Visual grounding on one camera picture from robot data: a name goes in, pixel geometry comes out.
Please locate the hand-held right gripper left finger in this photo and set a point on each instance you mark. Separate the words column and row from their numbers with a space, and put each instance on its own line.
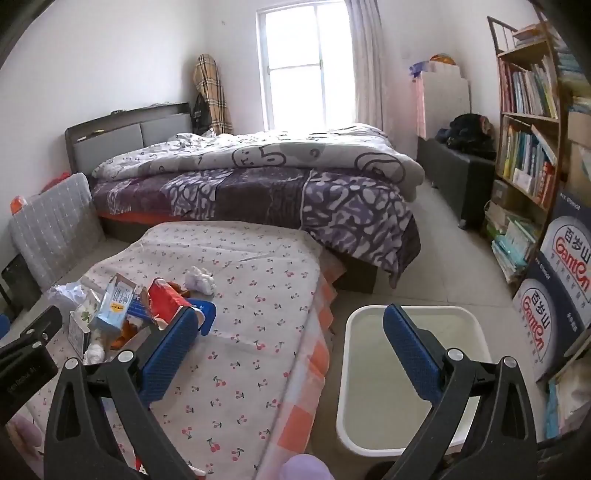
column 171, row 346

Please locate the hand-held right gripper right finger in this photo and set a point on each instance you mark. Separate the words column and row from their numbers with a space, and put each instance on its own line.
column 406, row 341

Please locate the white plastic bin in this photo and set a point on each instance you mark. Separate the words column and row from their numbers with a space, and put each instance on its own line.
column 369, row 369

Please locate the red snack packet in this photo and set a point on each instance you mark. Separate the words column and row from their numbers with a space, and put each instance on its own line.
column 164, row 300

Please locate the dark blue box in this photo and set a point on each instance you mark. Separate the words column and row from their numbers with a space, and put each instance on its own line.
column 207, row 316

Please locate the light blue carton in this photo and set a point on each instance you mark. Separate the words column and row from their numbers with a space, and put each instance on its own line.
column 113, row 304

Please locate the white plastic wrap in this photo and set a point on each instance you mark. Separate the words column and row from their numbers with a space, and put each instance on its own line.
column 67, row 295

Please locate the crumpled white tissue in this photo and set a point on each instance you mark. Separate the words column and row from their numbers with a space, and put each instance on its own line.
column 199, row 279

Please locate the small white tissue lump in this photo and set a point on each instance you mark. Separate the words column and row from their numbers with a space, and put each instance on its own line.
column 95, row 348

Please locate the white clover print box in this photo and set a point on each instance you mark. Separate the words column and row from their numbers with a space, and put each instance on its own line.
column 81, row 325

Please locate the cherry print tablecloth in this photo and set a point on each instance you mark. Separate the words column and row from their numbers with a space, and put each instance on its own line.
column 240, row 300

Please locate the black flat item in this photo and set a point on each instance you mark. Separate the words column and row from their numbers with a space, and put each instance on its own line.
column 18, row 281

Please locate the orange checked cloth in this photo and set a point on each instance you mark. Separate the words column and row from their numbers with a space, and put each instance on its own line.
column 304, row 369

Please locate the stack of flat books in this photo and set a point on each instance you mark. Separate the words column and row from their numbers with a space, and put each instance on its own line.
column 510, row 244

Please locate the lavender rounded object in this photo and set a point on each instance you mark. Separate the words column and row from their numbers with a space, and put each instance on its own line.
column 302, row 468

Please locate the black bench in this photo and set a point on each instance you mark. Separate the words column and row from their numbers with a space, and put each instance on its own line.
column 455, row 180

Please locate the purple patterned blanket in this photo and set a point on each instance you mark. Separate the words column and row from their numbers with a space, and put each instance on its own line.
column 258, row 194

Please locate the red item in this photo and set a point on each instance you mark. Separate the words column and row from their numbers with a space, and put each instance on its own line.
column 55, row 181

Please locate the bed with patterned quilts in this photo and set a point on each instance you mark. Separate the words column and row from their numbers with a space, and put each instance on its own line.
column 120, row 138

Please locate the row of colourful books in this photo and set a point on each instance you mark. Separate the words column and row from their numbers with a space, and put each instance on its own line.
column 526, row 161

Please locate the dark bag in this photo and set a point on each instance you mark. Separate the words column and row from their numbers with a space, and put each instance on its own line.
column 471, row 134

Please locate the white cartoon print quilt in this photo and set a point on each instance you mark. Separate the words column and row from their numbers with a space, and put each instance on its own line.
column 286, row 152

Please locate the pink cloth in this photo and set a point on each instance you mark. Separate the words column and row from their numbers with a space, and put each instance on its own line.
column 419, row 108

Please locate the black hanging bag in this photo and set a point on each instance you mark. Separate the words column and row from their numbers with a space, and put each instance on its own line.
column 200, row 113

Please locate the white cabinet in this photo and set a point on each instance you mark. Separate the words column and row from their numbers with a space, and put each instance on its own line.
column 447, row 101

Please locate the plaid cloth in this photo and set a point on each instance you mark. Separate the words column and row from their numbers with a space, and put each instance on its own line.
column 213, row 97

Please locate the brown cardboard box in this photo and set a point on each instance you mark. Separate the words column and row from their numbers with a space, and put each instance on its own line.
column 579, row 147

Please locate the wooden bookshelf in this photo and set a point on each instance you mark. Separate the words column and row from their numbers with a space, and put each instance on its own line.
column 554, row 122

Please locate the blue item on cabinet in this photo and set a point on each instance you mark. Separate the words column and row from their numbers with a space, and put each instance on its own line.
column 419, row 68

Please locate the white curtain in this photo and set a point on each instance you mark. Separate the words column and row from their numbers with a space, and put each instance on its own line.
column 367, row 64

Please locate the row of upright books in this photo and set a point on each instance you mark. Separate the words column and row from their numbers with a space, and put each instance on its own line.
column 528, row 90

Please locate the orange item on cabinet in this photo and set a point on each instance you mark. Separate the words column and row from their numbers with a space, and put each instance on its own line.
column 442, row 58

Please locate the window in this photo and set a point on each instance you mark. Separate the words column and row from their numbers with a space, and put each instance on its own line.
column 300, row 64

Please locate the pile of pale books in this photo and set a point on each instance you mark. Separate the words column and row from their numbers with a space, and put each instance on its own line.
column 572, row 69

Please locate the books lying on shelf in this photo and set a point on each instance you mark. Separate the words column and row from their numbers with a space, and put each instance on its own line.
column 531, row 34

